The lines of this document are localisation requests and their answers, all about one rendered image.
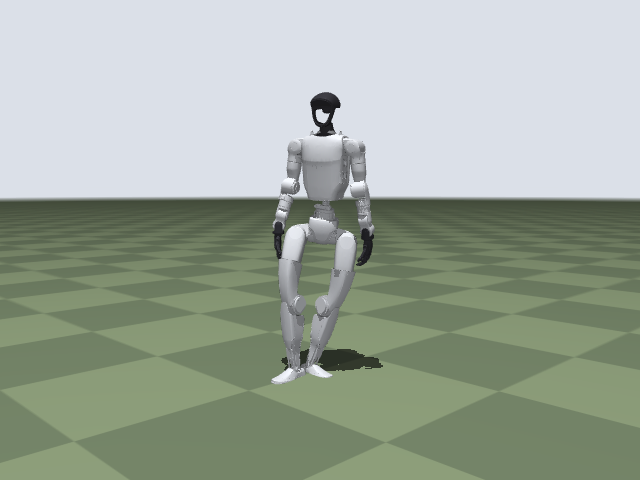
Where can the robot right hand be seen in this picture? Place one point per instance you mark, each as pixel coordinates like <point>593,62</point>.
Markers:
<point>277,238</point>

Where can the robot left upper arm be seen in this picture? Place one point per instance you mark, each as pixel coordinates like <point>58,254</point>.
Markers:
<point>356,150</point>

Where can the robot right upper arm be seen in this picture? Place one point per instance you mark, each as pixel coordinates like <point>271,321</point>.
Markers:
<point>291,185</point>

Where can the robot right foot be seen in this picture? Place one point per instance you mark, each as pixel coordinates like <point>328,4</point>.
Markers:
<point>287,376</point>

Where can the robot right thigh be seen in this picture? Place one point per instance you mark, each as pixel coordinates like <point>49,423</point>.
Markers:
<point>290,266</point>

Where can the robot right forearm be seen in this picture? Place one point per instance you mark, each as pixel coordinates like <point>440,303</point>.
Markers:
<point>283,209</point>

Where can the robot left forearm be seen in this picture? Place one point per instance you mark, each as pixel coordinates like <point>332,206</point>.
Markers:
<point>364,212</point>

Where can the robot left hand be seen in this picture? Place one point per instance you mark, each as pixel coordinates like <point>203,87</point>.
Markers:
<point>367,247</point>

